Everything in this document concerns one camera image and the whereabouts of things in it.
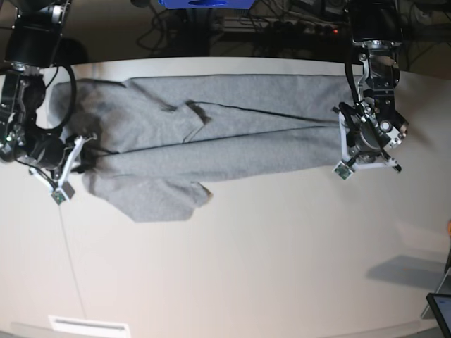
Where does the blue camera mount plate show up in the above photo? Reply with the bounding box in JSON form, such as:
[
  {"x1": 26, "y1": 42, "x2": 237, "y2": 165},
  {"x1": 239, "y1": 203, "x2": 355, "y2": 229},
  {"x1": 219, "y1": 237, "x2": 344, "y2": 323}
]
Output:
[{"x1": 158, "y1": 0, "x2": 254, "y2": 9}]

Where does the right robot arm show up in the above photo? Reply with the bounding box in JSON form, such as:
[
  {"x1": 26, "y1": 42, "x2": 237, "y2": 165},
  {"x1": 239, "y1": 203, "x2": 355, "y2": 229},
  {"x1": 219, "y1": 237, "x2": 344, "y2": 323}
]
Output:
[{"x1": 1, "y1": 1, "x2": 94, "y2": 176}]

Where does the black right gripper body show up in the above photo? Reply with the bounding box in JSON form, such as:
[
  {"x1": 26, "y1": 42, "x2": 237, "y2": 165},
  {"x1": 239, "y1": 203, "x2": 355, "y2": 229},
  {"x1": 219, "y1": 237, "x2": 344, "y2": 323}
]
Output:
[{"x1": 16, "y1": 135, "x2": 66, "y2": 171}]

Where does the grey T-shirt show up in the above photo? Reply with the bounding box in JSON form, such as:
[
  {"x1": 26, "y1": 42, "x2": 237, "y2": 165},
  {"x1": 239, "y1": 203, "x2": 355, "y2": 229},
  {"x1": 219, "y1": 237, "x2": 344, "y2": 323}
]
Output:
[{"x1": 63, "y1": 75, "x2": 352, "y2": 223}]

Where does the black power strip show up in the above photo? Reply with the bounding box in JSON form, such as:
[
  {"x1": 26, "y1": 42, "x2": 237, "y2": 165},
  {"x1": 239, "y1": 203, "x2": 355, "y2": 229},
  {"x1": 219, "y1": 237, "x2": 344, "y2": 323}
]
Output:
[{"x1": 221, "y1": 17, "x2": 349, "y2": 37}]

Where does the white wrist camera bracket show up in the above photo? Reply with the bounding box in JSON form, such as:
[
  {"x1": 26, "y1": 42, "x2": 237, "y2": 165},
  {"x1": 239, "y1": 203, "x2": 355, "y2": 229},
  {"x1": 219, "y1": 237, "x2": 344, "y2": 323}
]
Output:
[
  {"x1": 28, "y1": 133, "x2": 97, "y2": 204},
  {"x1": 333, "y1": 103, "x2": 406, "y2": 180}
]

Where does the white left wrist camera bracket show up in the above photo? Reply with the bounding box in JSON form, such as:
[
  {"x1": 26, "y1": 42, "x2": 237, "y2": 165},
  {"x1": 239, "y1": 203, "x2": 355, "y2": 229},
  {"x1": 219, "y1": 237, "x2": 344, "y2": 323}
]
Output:
[{"x1": 333, "y1": 103, "x2": 406, "y2": 180}]

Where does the black tablet with stand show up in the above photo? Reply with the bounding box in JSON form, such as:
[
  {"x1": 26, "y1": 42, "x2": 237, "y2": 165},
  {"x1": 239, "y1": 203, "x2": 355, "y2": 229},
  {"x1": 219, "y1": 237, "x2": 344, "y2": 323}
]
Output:
[{"x1": 421, "y1": 253, "x2": 450, "y2": 338}]

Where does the white label strip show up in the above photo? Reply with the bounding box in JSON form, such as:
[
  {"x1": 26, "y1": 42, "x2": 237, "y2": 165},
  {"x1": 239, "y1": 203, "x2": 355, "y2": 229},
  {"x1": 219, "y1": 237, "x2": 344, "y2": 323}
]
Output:
[{"x1": 49, "y1": 315, "x2": 130, "y2": 337}]

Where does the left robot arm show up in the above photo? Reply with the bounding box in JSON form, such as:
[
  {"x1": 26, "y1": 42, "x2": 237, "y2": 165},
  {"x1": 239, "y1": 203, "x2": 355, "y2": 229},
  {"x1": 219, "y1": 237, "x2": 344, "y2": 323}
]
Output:
[{"x1": 340, "y1": 1, "x2": 409, "y2": 167}]

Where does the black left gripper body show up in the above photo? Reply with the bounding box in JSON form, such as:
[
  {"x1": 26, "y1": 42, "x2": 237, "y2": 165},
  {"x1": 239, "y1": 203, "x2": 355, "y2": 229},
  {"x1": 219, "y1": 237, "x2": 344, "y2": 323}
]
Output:
[{"x1": 347, "y1": 123, "x2": 391, "y2": 164}]

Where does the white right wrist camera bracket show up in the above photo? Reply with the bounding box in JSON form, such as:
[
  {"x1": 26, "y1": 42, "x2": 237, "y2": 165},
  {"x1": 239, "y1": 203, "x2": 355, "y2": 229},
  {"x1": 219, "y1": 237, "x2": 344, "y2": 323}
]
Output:
[{"x1": 28, "y1": 133, "x2": 97, "y2": 204}]

